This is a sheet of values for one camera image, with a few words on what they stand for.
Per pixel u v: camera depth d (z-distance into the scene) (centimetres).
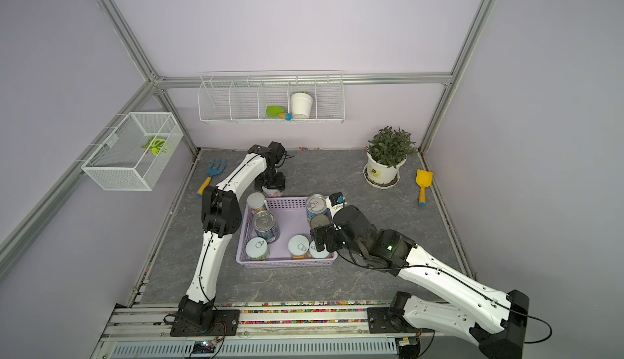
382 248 49
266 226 84
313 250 83
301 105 91
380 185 105
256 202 85
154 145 80
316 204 89
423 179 108
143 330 74
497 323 39
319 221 85
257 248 83
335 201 61
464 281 43
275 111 100
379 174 102
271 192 98
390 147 95
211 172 115
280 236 91
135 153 83
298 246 83
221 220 64
